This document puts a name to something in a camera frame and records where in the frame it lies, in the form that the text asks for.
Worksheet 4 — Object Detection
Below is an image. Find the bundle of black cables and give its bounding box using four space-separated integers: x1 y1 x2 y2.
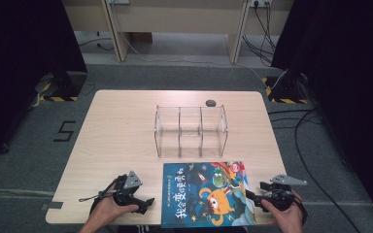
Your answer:
241 3 278 68

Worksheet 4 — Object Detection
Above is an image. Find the black stand base striped tape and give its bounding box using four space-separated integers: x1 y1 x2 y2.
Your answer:
261 72 309 105
34 71 89 103

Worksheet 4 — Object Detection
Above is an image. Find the person's left hand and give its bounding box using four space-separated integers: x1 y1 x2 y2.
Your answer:
89 193 140 228

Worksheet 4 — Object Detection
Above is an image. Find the thin black cable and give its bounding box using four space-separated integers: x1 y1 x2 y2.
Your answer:
77 31 115 52

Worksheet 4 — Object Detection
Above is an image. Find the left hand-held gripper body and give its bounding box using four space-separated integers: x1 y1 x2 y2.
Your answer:
111 170 144 208

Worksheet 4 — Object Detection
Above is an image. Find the black curtain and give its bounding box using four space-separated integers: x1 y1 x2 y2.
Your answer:
271 0 373 229
0 0 89 164

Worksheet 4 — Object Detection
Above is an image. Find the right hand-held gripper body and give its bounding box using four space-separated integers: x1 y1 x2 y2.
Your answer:
264 174 308 213

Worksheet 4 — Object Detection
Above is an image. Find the black floor cable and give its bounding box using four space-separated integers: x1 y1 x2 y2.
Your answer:
267 109 362 233

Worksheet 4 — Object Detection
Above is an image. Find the white wall socket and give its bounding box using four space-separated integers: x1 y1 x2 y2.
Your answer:
250 0 274 9

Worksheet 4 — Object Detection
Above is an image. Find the person's right hand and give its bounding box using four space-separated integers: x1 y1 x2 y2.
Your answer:
260 191 305 233

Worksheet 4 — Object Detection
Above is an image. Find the colourful cartoon picture book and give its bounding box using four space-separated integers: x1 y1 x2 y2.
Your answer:
160 160 257 229

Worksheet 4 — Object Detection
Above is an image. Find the grey tape strip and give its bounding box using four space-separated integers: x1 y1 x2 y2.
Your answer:
41 201 64 212

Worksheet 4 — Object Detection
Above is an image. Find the black gripper wrist strap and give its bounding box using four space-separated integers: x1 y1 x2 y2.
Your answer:
78 179 119 216
291 192 309 226

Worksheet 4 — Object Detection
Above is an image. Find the clear acrylic three-slot rack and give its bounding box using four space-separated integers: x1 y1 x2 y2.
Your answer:
153 104 229 159

